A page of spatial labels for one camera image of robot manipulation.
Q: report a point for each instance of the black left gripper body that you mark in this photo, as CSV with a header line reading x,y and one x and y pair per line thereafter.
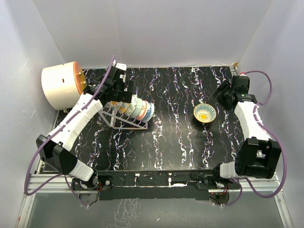
x,y
120,88

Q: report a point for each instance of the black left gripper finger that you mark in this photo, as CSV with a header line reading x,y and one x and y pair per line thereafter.
x,y
124,96
129,86

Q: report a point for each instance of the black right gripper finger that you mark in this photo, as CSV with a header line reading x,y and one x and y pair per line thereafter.
x,y
222,89
226,100

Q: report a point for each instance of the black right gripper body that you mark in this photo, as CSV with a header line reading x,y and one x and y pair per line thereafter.
x,y
230,91

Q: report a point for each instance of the white wire dish rack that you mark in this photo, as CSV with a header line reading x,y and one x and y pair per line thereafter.
x,y
110,119

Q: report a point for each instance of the yellow sun pattern bowl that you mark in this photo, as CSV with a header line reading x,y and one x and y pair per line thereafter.
x,y
205,113

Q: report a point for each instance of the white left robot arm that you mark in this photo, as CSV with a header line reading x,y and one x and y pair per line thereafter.
x,y
55,148

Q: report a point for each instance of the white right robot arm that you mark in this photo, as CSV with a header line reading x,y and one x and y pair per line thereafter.
x,y
259,154

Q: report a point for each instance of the orange leaf pattern bowl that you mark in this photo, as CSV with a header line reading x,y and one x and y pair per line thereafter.
x,y
115,105

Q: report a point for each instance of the red flower striped bowl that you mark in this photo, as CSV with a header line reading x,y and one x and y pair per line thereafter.
x,y
143,110

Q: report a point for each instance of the blue rose pattern bowl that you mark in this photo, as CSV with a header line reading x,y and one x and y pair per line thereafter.
x,y
149,114

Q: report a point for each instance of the white cylinder with orange lid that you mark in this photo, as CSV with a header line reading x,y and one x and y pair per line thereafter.
x,y
63,84

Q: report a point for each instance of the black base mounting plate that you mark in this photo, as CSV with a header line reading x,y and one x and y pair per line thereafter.
x,y
192,184

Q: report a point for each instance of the aluminium frame rail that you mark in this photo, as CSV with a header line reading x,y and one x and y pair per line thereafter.
x,y
58,185

